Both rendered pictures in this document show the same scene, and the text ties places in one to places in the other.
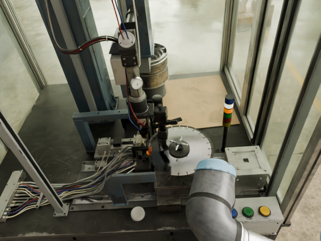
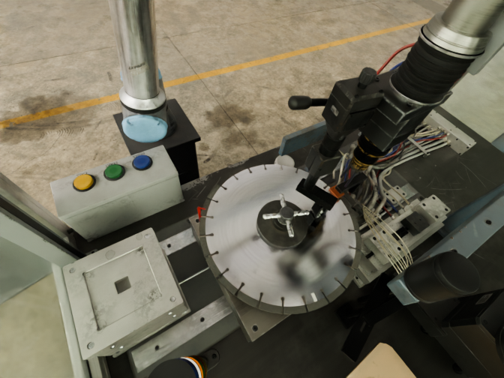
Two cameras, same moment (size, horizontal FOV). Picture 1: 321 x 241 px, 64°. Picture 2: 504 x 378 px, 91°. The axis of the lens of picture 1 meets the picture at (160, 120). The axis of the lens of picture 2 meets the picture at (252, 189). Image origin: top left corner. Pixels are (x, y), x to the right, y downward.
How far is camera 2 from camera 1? 117 cm
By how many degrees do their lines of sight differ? 74
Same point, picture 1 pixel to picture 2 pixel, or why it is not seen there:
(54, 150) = not seen: hidden behind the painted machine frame
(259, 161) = (85, 293)
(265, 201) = (79, 201)
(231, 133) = not seen: outside the picture
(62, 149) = not seen: hidden behind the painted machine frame
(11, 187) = (448, 127)
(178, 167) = (256, 182)
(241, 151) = (136, 310)
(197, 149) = (242, 237)
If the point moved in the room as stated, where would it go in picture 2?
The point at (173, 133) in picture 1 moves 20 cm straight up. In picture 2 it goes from (323, 263) to (374, 220)
